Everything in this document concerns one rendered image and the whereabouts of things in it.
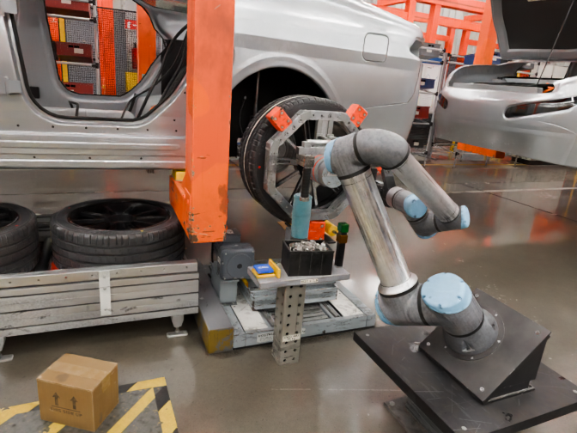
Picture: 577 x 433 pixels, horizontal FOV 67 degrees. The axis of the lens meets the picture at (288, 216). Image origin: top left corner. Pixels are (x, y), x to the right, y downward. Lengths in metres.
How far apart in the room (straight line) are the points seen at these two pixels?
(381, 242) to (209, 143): 0.83
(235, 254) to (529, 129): 2.90
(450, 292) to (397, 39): 1.74
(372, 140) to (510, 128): 3.00
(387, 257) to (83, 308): 1.34
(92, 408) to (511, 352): 1.45
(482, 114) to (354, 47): 2.07
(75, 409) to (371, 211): 1.25
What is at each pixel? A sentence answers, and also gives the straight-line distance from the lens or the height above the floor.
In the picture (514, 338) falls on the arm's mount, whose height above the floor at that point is 0.48.
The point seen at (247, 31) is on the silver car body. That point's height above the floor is 1.47.
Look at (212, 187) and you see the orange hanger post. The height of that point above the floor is 0.78.
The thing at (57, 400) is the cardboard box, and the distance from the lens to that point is 1.87.
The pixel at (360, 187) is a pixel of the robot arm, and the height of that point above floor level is 0.93.
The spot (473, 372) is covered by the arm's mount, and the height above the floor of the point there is 0.35.
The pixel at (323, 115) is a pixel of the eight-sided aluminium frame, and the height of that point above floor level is 1.10.
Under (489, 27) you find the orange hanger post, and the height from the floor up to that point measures 2.07.
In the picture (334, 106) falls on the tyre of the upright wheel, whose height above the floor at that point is 1.14.
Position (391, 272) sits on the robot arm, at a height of 0.63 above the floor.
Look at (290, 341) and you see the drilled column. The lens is 2.07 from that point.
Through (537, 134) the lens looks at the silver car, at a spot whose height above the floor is 0.98.
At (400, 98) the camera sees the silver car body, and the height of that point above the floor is 1.20.
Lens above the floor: 1.25
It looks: 17 degrees down
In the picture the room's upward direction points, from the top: 5 degrees clockwise
